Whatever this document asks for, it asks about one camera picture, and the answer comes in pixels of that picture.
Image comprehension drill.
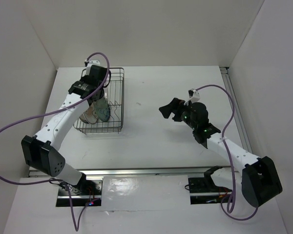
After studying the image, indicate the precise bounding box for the small beige speckled dish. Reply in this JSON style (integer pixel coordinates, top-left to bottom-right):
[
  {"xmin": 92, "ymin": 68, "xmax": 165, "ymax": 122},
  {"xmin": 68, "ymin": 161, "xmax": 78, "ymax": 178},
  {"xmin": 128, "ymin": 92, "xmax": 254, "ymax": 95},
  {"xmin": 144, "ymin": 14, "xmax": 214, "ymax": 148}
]
[{"xmin": 104, "ymin": 87, "xmax": 110, "ymax": 105}]

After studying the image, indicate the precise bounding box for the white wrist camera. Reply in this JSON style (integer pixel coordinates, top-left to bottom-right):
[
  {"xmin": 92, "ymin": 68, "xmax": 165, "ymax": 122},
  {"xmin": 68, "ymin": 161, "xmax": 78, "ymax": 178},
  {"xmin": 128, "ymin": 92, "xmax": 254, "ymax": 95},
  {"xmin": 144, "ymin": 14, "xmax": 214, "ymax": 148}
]
[
  {"xmin": 84, "ymin": 60, "xmax": 101, "ymax": 76},
  {"xmin": 184, "ymin": 89, "xmax": 200, "ymax": 106}
]

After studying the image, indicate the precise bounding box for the aluminium side rail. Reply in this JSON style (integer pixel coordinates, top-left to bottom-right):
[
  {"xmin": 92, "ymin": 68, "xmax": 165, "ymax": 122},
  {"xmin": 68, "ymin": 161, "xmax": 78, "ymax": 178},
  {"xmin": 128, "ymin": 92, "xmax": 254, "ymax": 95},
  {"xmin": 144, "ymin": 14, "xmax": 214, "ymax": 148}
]
[{"xmin": 220, "ymin": 67, "xmax": 258, "ymax": 172}]

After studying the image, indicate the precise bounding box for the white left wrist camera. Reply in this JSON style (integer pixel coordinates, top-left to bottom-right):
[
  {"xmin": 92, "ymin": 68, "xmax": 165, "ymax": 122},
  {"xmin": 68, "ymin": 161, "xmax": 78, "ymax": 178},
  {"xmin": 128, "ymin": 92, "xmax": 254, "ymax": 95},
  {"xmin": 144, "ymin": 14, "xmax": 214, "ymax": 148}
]
[{"xmin": 84, "ymin": 60, "xmax": 101, "ymax": 76}]

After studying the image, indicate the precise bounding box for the orange sunburst plate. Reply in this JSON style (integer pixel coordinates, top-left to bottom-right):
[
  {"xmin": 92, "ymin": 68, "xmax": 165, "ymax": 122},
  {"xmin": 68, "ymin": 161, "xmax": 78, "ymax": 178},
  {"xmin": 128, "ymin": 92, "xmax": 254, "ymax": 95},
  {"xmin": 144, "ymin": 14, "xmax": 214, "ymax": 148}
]
[{"xmin": 80, "ymin": 105, "xmax": 98, "ymax": 124}]

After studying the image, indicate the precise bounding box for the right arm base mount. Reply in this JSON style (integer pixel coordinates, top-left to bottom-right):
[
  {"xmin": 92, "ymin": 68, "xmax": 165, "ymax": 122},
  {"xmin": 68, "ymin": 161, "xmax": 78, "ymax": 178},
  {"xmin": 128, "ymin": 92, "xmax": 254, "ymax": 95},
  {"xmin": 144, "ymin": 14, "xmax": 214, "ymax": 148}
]
[{"xmin": 185, "ymin": 177, "xmax": 232, "ymax": 205}]

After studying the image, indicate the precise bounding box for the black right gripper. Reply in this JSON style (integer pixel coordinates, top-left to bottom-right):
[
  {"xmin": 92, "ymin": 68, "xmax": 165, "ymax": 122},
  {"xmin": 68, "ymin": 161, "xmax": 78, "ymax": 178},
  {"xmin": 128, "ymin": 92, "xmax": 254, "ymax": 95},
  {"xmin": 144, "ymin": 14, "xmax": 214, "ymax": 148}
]
[{"xmin": 159, "ymin": 97, "xmax": 197, "ymax": 130}]

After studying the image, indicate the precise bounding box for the aluminium front rail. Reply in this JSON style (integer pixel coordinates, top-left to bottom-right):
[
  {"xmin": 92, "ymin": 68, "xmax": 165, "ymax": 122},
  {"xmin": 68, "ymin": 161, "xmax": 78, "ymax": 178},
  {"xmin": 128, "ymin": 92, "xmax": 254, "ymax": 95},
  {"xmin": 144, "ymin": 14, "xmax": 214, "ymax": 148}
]
[{"xmin": 29, "ymin": 166, "xmax": 210, "ymax": 178}]

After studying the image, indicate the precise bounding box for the metal wire dish rack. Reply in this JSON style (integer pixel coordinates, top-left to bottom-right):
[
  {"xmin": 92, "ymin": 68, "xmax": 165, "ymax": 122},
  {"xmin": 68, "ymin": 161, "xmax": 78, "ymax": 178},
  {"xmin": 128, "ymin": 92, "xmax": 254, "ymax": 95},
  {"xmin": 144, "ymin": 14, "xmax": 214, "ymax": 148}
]
[{"xmin": 73, "ymin": 67, "xmax": 125, "ymax": 134}]

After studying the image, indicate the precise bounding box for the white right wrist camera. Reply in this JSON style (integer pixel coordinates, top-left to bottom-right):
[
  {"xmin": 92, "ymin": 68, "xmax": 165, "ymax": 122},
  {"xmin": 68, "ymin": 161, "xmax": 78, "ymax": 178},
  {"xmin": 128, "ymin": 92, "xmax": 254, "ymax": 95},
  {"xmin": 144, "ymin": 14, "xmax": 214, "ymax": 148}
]
[{"xmin": 184, "ymin": 89, "xmax": 200, "ymax": 106}]

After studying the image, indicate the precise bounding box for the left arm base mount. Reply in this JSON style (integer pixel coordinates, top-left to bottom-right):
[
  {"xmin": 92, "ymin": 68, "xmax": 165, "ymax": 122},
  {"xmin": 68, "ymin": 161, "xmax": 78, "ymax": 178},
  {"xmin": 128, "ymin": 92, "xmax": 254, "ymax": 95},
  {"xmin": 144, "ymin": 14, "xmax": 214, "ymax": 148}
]
[{"xmin": 56, "ymin": 178, "xmax": 103, "ymax": 207}]

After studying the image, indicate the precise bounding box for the small blue patterned plate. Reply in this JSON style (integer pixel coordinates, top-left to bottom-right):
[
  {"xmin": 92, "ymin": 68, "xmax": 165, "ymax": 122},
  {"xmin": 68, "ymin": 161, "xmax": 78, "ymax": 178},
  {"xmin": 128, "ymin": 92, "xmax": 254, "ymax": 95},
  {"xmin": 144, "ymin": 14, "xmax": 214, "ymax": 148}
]
[{"xmin": 94, "ymin": 97, "xmax": 110, "ymax": 122}]

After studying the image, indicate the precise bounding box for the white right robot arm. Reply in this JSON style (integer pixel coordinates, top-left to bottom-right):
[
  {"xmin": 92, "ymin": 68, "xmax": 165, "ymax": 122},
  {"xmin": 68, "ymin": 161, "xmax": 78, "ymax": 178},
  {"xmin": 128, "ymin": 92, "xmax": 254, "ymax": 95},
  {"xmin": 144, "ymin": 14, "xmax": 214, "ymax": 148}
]
[{"xmin": 159, "ymin": 98, "xmax": 283, "ymax": 208}]

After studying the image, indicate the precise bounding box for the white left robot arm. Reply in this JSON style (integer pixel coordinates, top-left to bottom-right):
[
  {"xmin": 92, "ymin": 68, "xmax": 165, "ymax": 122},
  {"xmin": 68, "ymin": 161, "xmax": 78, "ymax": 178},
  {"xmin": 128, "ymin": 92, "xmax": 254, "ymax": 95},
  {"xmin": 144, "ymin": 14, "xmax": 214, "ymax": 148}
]
[{"xmin": 21, "ymin": 64, "xmax": 110, "ymax": 195}]

